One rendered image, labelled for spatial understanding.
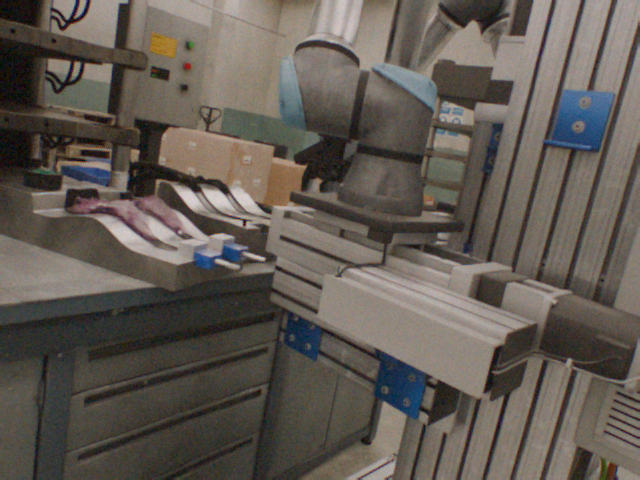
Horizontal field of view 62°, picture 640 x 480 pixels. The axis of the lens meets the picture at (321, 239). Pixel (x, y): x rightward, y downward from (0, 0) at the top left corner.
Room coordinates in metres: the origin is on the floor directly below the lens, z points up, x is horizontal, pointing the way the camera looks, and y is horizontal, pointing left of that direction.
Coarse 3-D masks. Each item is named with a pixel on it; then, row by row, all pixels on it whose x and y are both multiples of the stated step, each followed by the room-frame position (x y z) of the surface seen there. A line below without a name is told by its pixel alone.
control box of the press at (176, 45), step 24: (120, 24) 2.02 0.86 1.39; (168, 24) 2.03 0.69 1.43; (192, 24) 2.12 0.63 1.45; (144, 48) 1.97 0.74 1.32; (168, 48) 2.04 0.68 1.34; (192, 48) 2.13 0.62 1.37; (120, 72) 2.00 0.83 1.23; (144, 72) 1.97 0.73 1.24; (168, 72) 2.05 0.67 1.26; (192, 72) 2.14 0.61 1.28; (144, 96) 1.98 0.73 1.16; (168, 96) 2.06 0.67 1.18; (192, 96) 2.15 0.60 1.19; (144, 120) 2.00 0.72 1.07; (168, 120) 2.07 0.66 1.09; (192, 120) 2.16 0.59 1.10; (144, 144) 2.09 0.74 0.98; (144, 192) 2.08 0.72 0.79
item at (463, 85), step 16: (448, 64) 5.36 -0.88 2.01; (464, 64) 5.27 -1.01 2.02; (432, 80) 5.44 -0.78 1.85; (448, 80) 5.33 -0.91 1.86; (464, 80) 5.23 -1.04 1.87; (480, 80) 5.14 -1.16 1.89; (448, 96) 5.34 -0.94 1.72; (464, 96) 5.21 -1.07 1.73; (480, 96) 5.11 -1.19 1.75; (432, 128) 5.44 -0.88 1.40; (448, 128) 5.33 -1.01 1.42; (464, 128) 5.20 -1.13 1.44; (432, 144) 5.45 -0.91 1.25; (464, 160) 5.15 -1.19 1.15; (432, 208) 5.52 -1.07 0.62
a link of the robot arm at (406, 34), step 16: (400, 0) 1.14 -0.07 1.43; (416, 0) 1.12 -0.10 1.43; (432, 0) 1.15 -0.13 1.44; (400, 16) 1.15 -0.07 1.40; (416, 16) 1.14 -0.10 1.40; (400, 32) 1.16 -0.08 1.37; (416, 32) 1.15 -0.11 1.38; (400, 48) 1.17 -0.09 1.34; (416, 48) 1.17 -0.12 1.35; (400, 64) 1.18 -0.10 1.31; (416, 64) 1.20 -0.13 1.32
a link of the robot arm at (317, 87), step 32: (320, 0) 0.97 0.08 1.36; (352, 0) 0.97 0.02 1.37; (320, 32) 0.94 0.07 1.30; (352, 32) 0.96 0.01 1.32; (288, 64) 0.90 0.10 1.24; (320, 64) 0.90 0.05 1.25; (352, 64) 0.93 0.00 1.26; (288, 96) 0.89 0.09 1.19; (320, 96) 0.88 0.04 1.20; (352, 96) 0.88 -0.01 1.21; (320, 128) 0.91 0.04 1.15
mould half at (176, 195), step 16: (160, 192) 1.48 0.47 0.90; (176, 192) 1.44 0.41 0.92; (208, 192) 1.52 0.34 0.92; (240, 192) 1.63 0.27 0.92; (176, 208) 1.44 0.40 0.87; (192, 208) 1.40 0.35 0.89; (224, 208) 1.49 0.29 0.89; (256, 208) 1.60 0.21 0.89; (192, 224) 1.39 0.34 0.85; (208, 224) 1.35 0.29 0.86; (224, 224) 1.32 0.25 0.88; (240, 224) 1.30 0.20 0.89; (240, 240) 1.28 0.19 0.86; (256, 240) 1.30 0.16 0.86; (272, 256) 1.35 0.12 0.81
